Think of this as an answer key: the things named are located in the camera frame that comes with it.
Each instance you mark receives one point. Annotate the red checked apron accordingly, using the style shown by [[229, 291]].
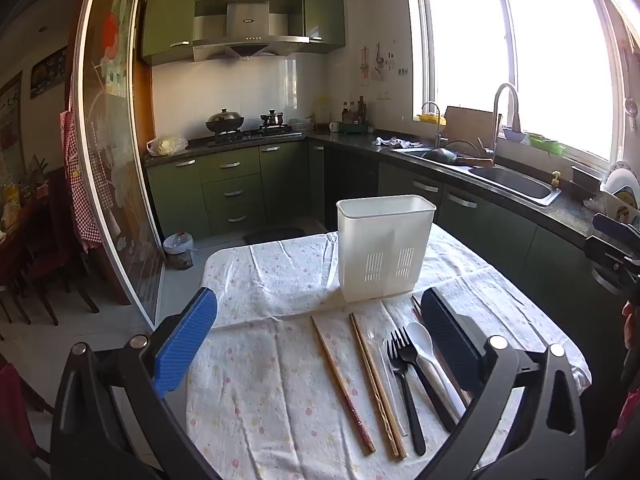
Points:
[[82, 185]]

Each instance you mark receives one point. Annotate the green kitchen cabinets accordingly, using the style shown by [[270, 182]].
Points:
[[230, 195], [167, 20]]

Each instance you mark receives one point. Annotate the black lidded wok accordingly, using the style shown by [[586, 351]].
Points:
[[225, 120]]

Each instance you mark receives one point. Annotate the white plastic utensil holder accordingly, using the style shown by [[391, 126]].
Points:
[[385, 240]]

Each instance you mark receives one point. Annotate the clear food container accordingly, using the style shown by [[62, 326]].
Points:
[[301, 125]]

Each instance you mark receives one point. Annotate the gas stove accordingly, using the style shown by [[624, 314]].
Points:
[[260, 135]]

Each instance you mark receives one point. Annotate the dark wooden dining chair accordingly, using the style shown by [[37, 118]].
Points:
[[45, 260]]

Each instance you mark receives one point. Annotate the steel range hood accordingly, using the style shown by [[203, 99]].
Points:
[[247, 20]]

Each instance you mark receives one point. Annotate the clear jar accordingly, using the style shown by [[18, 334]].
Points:
[[322, 110]]

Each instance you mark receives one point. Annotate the green lower kitchen cabinets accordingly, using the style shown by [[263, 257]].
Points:
[[230, 195]]

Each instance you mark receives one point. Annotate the printed sliding glass door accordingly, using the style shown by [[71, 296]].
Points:
[[120, 160]]

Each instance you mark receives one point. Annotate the steel cooking pot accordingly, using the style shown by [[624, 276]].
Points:
[[271, 119]]

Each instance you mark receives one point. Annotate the wall socket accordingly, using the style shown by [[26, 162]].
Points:
[[384, 94]]

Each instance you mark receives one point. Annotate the small trash bin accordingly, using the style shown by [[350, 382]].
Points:
[[178, 250]]

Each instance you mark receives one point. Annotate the tall steel faucet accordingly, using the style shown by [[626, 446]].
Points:
[[514, 105]]

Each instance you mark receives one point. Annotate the group of condiment bottles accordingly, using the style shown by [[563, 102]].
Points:
[[355, 112]]

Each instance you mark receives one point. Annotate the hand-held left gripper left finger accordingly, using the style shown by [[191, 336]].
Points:
[[186, 342]]

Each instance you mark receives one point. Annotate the wooden cutting board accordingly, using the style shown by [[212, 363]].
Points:
[[470, 125]]

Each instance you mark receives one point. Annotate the dark granite countertop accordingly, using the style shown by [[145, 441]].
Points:
[[350, 142]]

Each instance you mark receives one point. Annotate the grey rag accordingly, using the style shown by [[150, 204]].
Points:
[[392, 142]]

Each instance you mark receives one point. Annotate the white plastic spoon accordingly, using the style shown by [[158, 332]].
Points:
[[420, 342]]

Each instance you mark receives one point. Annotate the kitchen window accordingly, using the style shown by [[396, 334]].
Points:
[[525, 50]]

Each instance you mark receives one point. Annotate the green upper kitchen cabinets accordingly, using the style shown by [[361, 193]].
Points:
[[167, 20]]

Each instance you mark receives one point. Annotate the stack of plates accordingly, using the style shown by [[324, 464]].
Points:
[[620, 190]]

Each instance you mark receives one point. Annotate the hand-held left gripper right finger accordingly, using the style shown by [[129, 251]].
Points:
[[450, 342]]

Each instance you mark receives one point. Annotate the small steel faucet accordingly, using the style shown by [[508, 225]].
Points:
[[437, 120]]

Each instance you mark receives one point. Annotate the blue bowl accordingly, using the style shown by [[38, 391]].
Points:
[[512, 134]]

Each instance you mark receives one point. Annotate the yellow tray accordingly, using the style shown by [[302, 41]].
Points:
[[431, 119]]

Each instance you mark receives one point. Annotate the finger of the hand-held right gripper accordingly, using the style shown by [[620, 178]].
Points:
[[617, 226], [610, 255]]

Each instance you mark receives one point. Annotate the dark framed wall picture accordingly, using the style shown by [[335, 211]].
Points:
[[49, 72]]

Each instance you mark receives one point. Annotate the person's right hand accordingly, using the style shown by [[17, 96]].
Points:
[[632, 322]]

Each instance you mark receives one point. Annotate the white floral tablecloth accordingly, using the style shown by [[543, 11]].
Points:
[[280, 280]]

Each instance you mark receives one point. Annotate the white plastic bag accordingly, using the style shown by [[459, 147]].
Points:
[[167, 146]]

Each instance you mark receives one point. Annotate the steel kitchen sink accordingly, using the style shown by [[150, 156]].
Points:
[[520, 182]]

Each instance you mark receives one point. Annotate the black plastic fork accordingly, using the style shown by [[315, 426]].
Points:
[[430, 390], [411, 410]]

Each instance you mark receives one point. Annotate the green tray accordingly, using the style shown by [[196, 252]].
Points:
[[546, 144]]

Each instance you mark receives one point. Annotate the green bottle rack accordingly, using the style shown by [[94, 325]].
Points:
[[357, 128]]

